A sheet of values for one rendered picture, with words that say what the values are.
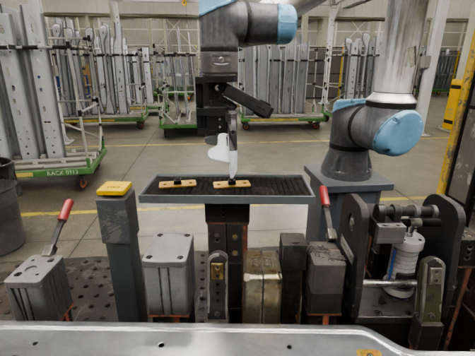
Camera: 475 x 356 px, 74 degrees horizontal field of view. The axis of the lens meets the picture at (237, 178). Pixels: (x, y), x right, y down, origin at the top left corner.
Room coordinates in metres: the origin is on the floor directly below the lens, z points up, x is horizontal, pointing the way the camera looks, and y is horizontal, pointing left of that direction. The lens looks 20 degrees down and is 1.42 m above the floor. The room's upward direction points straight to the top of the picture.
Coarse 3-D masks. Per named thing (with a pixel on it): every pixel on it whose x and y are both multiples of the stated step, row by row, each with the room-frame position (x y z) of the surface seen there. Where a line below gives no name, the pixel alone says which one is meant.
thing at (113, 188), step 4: (104, 184) 0.68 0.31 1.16; (108, 184) 0.68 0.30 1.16; (112, 184) 0.68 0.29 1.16; (116, 184) 0.68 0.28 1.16; (120, 184) 0.68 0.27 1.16; (124, 184) 0.68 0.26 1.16; (128, 184) 0.68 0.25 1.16; (100, 188) 0.66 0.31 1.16; (104, 188) 0.66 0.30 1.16; (108, 188) 0.66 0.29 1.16; (112, 188) 0.66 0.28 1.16; (116, 188) 0.66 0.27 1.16; (120, 188) 0.66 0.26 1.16; (124, 188) 0.66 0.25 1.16; (128, 188) 0.68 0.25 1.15; (100, 192) 0.64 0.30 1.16; (104, 192) 0.64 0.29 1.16; (108, 192) 0.64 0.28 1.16; (112, 192) 0.64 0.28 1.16; (116, 192) 0.64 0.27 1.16; (120, 192) 0.64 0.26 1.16; (124, 192) 0.65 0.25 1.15
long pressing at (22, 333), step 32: (0, 352) 0.37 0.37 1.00; (32, 352) 0.37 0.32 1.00; (64, 352) 0.37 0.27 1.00; (96, 352) 0.37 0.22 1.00; (128, 352) 0.37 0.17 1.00; (160, 352) 0.37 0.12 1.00; (192, 352) 0.37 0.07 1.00; (224, 352) 0.37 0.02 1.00; (256, 352) 0.37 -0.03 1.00; (288, 352) 0.37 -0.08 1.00; (320, 352) 0.37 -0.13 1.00; (352, 352) 0.37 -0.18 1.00; (384, 352) 0.37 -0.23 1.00; (416, 352) 0.37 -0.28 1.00; (448, 352) 0.37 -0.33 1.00
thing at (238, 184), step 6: (228, 180) 0.68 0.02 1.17; (234, 180) 0.68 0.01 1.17; (240, 180) 0.70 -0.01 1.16; (246, 180) 0.70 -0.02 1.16; (216, 186) 0.66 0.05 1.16; (222, 186) 0.66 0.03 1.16; (228, 186) 0.66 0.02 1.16; (234, 186) 0.66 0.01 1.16; (240, 186) 0.66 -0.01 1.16; (246, 186) 0.67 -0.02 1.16
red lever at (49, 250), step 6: (66, 204) 0.64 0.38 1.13; (72, 204) 0.65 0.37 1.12; (66, 210) 0.63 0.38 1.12; (60, 216) 0.61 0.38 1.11; (66, 216) 0.62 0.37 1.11; (60, 222) 0.61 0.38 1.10; (60, 228) 0.60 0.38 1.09; (54, 234) 0.59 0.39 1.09; (54, 240) 0.57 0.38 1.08; (48, 246) 0.56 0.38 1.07; (54, 246) 0.56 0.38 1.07; (42, 252) 0.54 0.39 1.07; (48, 252) 0.54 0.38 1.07; (54, 252) 0.55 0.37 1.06
